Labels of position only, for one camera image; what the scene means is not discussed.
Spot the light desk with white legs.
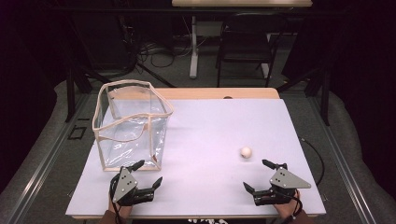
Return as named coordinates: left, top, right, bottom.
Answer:
left=171, top=0, right=313, bottom=80

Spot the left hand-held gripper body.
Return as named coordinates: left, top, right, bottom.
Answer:
left=111, top=166, right=156, bottom=207

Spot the black metal stand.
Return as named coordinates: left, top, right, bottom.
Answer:
left=276, top=66, right=332, bottom=127
left=64, top=60, right=94, bottom=123

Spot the clear plastic bag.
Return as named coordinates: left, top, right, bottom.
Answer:
left=92, top=79, right=176, bottom=173

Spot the right hand-held gripper black cable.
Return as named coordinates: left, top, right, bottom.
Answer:
left=288, top=189, right=304, bottom=222

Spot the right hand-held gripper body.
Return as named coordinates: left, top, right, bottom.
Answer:
left=252, top=162, right=312, bottom=207

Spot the small white ball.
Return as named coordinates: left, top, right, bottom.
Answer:
left=239, top=146, right=252, bottom=160

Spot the person's left hand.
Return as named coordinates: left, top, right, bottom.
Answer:
left=107, top=192, right=134, bottom=219

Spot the thin black cable beside table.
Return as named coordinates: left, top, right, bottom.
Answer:
left=299, top=136, right=326, bottom=187

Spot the grey metal floor rail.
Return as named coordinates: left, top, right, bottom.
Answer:
left=306, top=96, right=378, bottom=224
left=5, top=92, right=92, bottom=224

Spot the hand-held gripper black cable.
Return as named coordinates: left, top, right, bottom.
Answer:
left=288, top=189, right=304, bottom=222
left=108, top=173, right=123, bottom=224

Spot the black floor socket frame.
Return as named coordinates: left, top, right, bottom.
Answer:
left=67, top=124, right=88, bottom=141

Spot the white table mat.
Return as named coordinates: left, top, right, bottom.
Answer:
left=64, top=98, right=327, bottom=217

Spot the person's dark printed clothing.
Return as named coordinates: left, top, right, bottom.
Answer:
left=186, top=217, right=232, bottom=224

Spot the person's right hand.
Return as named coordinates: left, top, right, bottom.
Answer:
left=273, top=189, right=302, bottom=219

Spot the black chair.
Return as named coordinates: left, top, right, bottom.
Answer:
left=216, top=12, right=289, bottom=89

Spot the left hand-held gripper black cable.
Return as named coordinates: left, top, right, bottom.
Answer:
left=108, top=173, right=123, bottom=224

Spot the bundle of floor cables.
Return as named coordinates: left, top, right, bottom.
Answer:
left=136, top=32, right=194, bottom=70

